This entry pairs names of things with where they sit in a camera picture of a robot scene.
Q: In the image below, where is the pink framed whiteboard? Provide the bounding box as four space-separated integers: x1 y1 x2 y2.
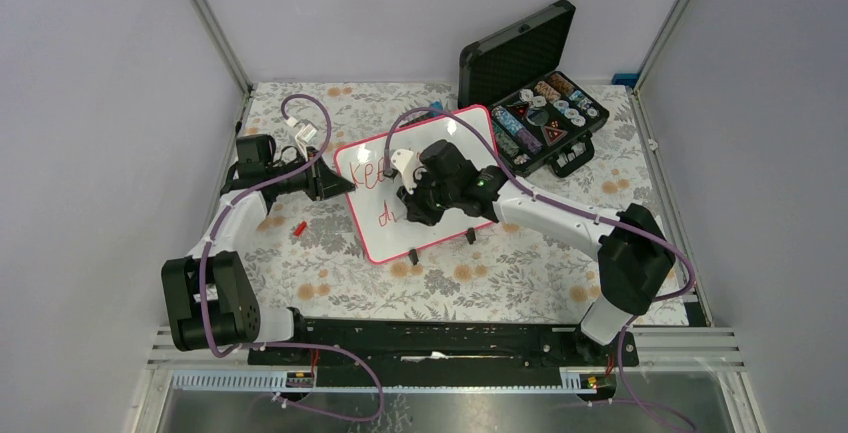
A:
334 105 495 264

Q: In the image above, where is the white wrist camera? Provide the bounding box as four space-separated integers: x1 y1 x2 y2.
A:
284 117 317 159
384 149 422 194

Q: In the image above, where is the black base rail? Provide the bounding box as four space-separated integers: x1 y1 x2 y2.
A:
248 318 639 388

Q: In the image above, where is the black whiteboard stand clip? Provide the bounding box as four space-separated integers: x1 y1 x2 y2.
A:
465 228 477 245

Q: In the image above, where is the open black chip case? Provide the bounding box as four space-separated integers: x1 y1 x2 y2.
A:
457 0 609 178

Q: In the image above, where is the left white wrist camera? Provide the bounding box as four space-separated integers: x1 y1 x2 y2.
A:
284 117 317 159

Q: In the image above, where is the red marker cap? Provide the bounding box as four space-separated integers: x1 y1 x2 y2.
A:
293 221 308 237

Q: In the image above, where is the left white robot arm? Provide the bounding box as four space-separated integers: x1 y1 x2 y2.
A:
161 135 355 364

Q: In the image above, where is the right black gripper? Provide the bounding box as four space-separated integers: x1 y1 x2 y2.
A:
398 168 458 227

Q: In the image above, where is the blue building brick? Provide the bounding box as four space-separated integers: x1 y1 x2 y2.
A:
428 102 444 114

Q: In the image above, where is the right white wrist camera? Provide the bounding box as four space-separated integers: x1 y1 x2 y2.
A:
384 149 422 194

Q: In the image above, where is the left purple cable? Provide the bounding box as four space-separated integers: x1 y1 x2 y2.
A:
198 93 386 424

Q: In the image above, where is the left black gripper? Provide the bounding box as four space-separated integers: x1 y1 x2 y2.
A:
267 146 355 201

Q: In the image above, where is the blue object behind frame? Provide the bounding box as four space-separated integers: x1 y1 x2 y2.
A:
610 73 640 88

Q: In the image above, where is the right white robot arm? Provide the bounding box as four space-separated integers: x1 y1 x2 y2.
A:
388 140 675 365

